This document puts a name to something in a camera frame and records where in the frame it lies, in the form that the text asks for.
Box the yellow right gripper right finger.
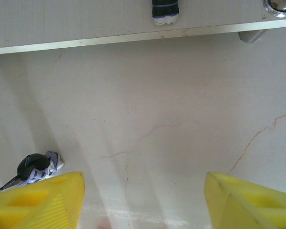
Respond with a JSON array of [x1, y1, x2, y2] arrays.
[[203, 171, 286, 229]]

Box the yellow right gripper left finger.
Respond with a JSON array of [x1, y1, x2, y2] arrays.
[[0, 171, 86, 229]]

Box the black horned lavender figurine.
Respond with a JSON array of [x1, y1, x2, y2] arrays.
[[0, 150, 65, 192]]

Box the round-eared black dress figurine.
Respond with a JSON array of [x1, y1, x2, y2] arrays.
[[152, 0, 181, 25]]

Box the white two-tier shelf chrome legs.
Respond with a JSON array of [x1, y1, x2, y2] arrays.
[[0, 0, 286, 56]]

